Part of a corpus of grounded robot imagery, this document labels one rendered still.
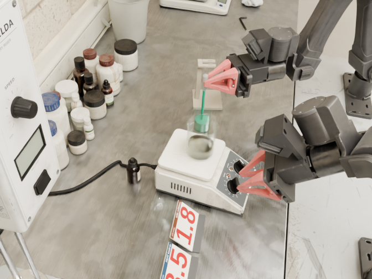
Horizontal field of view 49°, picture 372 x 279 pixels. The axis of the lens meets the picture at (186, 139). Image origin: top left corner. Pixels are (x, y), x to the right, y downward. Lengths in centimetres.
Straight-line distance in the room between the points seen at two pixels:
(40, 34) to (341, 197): 84
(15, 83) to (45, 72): 78
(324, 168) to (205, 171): 26
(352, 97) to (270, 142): 63
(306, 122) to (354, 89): 60
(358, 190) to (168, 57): 68
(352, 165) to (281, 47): 41
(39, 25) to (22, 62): 81
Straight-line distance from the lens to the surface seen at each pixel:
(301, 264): 86
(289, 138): 66
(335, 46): 236
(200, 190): 85
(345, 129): 67
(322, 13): 101
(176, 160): 86
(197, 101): 113
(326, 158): 69
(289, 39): 97
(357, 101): 126
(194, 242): 84
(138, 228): 86
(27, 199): 38
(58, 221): 89
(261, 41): 94
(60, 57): 116
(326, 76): 134
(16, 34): 32
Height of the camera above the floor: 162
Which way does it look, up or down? 45 degrees down
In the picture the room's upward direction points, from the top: 4 degrees clockwise
